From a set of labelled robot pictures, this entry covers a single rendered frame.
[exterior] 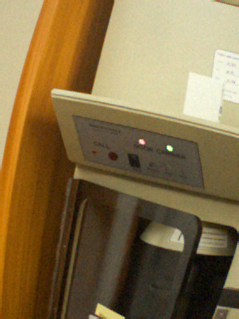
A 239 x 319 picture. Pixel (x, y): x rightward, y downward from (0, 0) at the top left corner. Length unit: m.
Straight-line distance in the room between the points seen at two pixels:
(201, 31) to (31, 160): 0.33
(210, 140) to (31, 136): 0.30
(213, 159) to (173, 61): 0.19
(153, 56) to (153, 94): 0.06
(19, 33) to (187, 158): 0.87
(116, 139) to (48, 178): 0.19
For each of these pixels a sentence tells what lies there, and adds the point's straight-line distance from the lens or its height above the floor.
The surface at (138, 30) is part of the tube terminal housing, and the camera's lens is 1.45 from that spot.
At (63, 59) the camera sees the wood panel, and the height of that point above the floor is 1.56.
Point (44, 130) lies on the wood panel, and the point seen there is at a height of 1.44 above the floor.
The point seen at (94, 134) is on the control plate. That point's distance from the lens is 1.38.
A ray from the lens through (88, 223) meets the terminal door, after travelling 1.42.
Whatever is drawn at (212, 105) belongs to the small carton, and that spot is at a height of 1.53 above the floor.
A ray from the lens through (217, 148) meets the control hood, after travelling 1.28.
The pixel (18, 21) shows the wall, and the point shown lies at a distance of 2.11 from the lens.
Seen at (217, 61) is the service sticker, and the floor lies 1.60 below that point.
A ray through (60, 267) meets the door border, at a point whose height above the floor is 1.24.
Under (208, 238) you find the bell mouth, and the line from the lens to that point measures 1.42.
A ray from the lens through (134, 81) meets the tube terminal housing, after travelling 1.44.
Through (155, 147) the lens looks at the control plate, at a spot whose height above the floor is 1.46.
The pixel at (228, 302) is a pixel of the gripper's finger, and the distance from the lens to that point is 1.24.
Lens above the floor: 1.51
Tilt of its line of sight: 3 degrees down
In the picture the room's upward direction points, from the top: 12 degrees clockwise
